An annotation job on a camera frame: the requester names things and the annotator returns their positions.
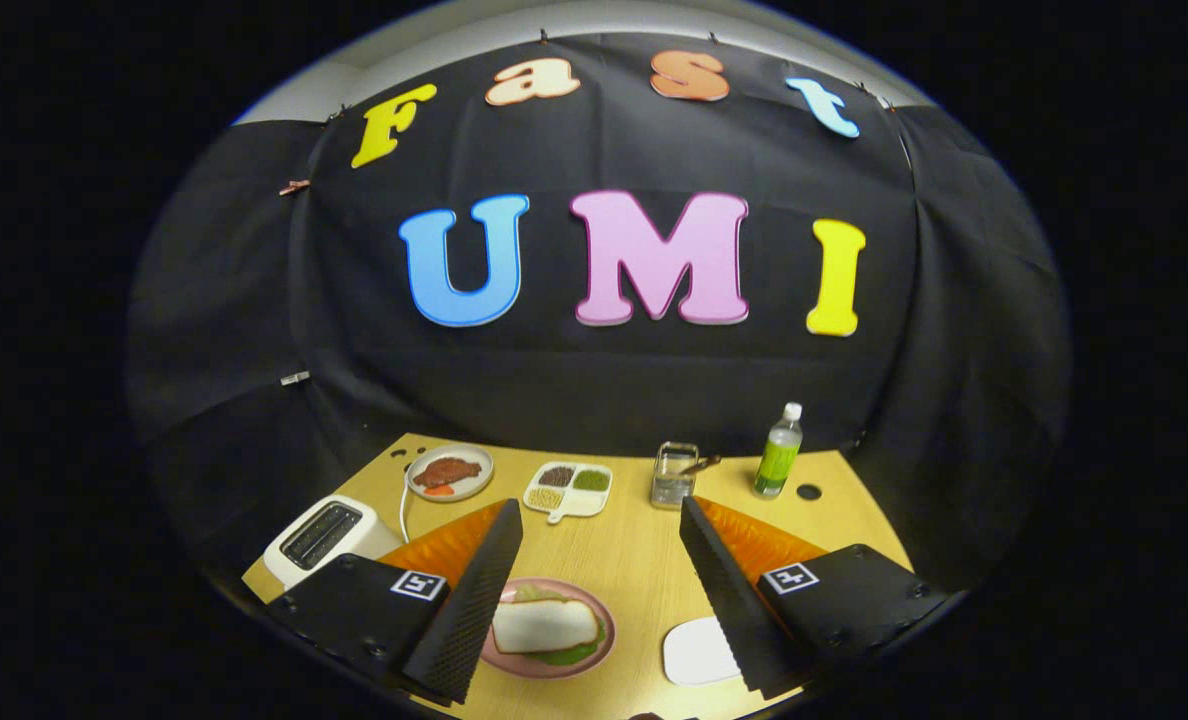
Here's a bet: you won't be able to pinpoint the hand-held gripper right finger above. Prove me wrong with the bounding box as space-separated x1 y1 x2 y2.
679 496 950 701

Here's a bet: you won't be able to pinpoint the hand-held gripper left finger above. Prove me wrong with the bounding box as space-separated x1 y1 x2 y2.
264 498 525 706

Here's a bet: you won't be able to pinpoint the plain bread slice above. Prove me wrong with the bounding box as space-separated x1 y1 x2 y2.
492 597 602 656

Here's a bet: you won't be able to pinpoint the green lettuce leaf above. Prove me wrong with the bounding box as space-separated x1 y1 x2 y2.
499 585 610 667

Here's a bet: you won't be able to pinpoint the white square plate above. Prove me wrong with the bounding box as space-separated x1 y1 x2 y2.
662 616 745 687

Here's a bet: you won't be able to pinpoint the white toaster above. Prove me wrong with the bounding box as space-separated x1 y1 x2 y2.
262 495 403 591

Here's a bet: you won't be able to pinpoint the pink round plate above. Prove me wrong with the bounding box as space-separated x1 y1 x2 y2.
481 577 617 681

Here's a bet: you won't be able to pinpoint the brown meat pieces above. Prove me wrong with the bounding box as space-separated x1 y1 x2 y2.
413 457 483 489

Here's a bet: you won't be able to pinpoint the green label plastic bottle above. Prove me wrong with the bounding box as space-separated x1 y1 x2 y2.
752 402 804 499

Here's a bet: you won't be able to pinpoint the white divided condiment dish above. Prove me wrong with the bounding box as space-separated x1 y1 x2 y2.
523 461 614 525

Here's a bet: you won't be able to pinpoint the round cream plate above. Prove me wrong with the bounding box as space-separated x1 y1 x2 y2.
406 444 495 503

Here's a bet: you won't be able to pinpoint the black backdrop cloth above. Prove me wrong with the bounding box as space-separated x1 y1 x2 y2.
124 30 1070 591

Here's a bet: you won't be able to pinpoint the metal wire utensil holder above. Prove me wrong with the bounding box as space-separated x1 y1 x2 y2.
650 441 701 510

